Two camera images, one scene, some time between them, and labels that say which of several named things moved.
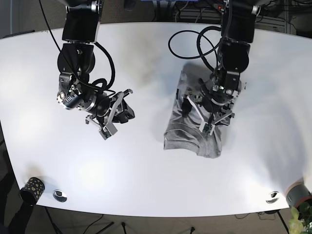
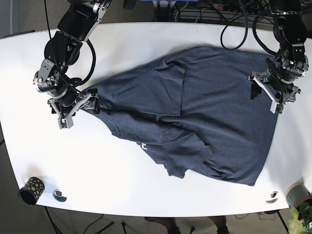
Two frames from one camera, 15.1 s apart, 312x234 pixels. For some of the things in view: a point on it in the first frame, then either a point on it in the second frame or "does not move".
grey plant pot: (297, 193) does not move
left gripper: (113, 111) to (63, 107)
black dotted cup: (32, 191) does not move
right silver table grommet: (272, 197) does not move
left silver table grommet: (59, 195) does not move
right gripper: (222, 117) to (279, 99)
